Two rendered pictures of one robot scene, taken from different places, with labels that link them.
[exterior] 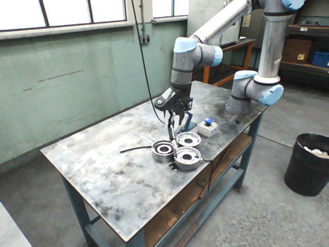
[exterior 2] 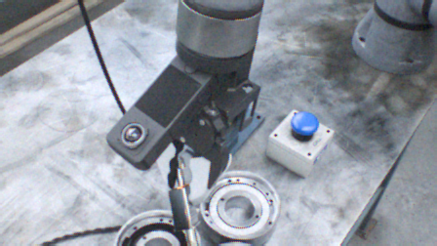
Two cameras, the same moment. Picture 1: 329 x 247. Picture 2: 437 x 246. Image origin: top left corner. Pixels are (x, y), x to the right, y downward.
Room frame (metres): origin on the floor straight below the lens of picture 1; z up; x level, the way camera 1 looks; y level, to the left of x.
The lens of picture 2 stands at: (0.37, -0.01, 1.39)
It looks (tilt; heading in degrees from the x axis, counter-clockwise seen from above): 47 degrees down; 352
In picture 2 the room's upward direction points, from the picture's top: 4 degrees clockwise
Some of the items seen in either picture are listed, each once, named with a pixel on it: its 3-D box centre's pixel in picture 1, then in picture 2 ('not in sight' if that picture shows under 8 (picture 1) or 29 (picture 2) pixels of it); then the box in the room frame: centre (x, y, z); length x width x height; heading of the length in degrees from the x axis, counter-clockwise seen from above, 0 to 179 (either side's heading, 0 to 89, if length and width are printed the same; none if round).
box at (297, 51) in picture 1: (297, 49); not in sight; (3.61, -2.26, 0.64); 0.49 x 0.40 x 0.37; 53
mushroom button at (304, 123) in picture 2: (207, 123); (302, 131); (0.84, -0.21, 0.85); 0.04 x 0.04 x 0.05
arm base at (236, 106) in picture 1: (240, 102); (400, 26); (1.08, -0.44, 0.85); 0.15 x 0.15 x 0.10
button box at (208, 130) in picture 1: (207, 127); (301, 141); (0.84, -0.21, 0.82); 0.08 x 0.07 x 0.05; 138
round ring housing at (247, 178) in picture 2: (188, 142); (239, 211); (0.72, -0.10, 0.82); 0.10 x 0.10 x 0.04
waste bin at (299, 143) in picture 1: (310, 165); not in sight; (1.22, -1.19, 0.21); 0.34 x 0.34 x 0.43
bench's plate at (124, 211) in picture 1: (178, 122); (202, 108); (0.94, -0.07, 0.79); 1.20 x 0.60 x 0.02; 138
